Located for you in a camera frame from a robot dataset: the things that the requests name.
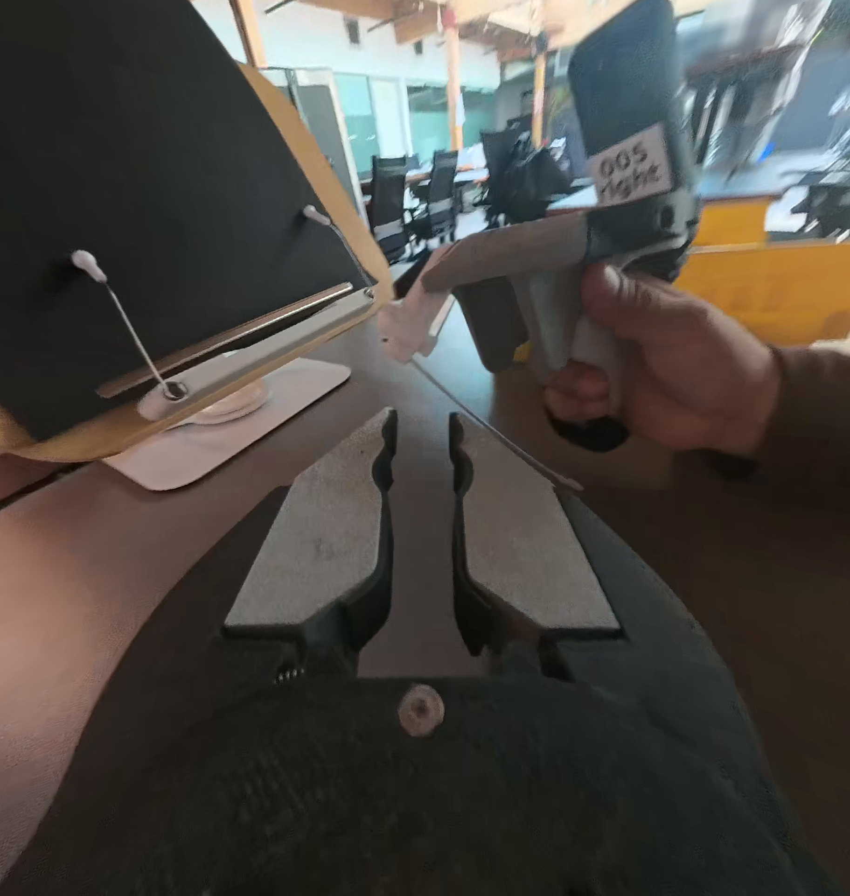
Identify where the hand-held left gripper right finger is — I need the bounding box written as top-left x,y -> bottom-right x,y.
448,412 -> 622,659

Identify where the metal page holder wire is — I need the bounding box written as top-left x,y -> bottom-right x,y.
70,250 -> 189,403
302,204 -> 377,291

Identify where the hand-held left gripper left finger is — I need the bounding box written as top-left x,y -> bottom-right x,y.
223,408 -> 398,659

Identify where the person's right hand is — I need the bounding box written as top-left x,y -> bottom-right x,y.
543,265 -> 781,456

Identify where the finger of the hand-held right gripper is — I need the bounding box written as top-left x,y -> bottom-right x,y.
420,213 -> 589,295
459,277 -> 539,374

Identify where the yellow wooden counter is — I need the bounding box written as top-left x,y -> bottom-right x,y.
673,196 -> 850,347

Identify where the person's right forearm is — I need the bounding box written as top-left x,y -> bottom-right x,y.
754,346 -> 850,491

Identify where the black board on white stand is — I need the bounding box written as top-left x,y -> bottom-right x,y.
0,0 -> 398,491

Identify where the grey partition panel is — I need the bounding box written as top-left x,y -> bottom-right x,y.
285,68 -> 363,204

